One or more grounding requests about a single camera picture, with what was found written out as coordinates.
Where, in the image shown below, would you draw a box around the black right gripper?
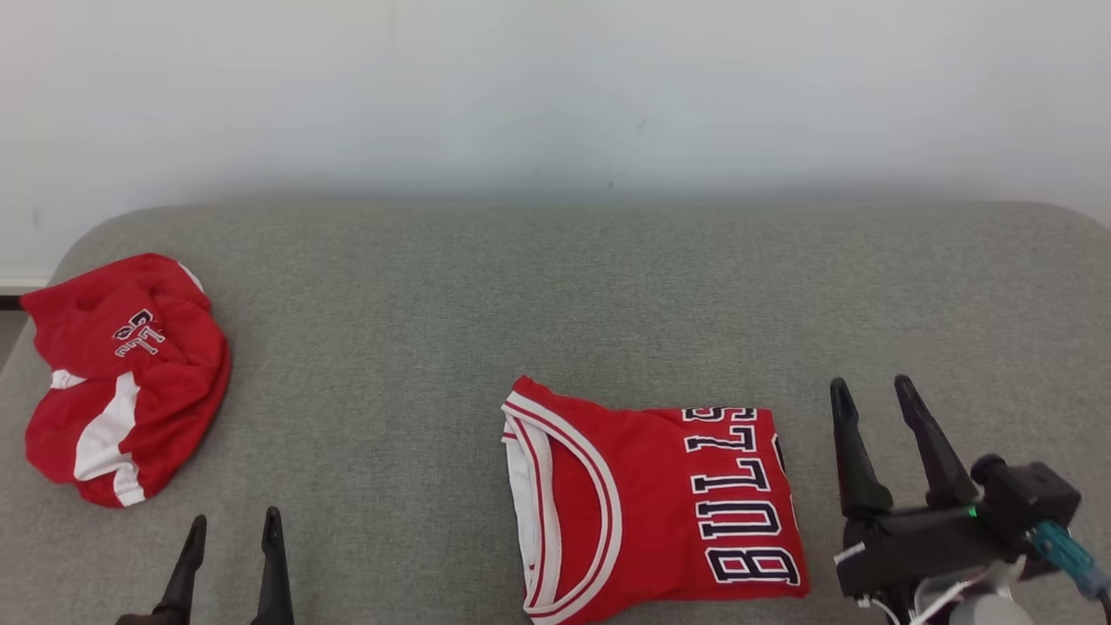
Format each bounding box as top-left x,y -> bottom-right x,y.
829,375 -> 1042,602

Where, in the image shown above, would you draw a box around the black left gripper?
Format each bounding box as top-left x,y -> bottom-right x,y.
115,507 -> 294,625

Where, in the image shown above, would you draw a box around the red shorts with white stripe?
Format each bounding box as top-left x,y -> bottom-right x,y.
19,253 -> 233,509

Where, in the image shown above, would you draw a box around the red Bulls basketball jersey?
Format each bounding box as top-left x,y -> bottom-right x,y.
501,375 -> 812,625

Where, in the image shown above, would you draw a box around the thin red white wire bundle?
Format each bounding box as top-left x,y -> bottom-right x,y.
855,564 -> 986,625

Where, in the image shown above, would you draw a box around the teal cable connector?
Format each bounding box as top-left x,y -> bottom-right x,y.
1029,519 -> 1111,602

